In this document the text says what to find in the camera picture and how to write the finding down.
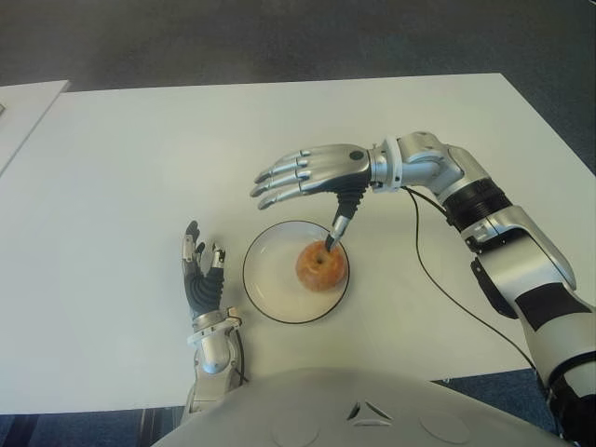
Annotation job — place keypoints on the grey table leg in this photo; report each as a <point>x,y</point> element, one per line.
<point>163,414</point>

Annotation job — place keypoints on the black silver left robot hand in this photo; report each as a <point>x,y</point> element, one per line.
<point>202,293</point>

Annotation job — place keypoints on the white side table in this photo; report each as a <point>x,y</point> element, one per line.
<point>25,116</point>

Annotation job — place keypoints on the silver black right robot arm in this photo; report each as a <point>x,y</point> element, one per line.
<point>512,233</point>

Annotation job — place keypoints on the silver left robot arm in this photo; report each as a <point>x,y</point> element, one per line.
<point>214,354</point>

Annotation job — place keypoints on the grey robot torso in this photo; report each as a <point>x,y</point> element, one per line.
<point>326,410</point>

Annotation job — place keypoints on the red yellow apple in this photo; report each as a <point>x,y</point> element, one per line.
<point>321,270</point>

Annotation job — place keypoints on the white plate with black rim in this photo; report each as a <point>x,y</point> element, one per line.
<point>270,288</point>

